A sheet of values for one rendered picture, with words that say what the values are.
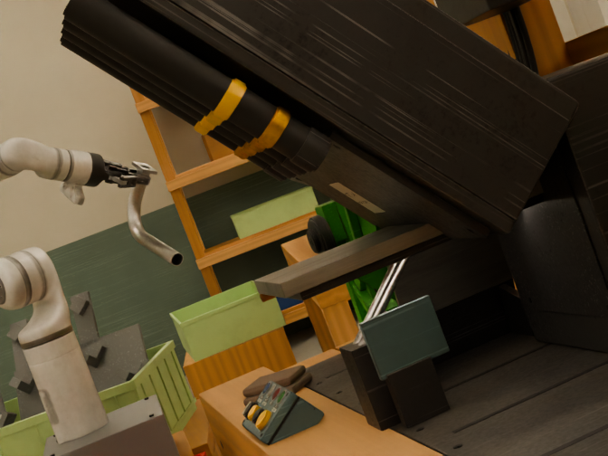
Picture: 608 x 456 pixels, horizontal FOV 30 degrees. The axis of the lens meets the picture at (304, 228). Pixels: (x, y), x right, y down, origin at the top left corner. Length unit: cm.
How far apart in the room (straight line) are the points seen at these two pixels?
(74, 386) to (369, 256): 80
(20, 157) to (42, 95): 631
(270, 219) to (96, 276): 147
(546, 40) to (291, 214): 630
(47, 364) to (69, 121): 676
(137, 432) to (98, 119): 684
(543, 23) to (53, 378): 99
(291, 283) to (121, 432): 68
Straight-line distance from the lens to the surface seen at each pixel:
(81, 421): 199
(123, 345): 258
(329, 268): 130
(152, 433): 191
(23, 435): 237
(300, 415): 159
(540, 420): 126
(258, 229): 806
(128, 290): 866
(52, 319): 197
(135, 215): 261
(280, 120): 116
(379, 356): 139
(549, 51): 185
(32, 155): 244
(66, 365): 197
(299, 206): 807
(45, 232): 870
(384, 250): 132
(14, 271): 195
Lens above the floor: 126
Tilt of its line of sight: 4 degrees down
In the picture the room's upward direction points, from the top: 21 degrees counter-clockwise
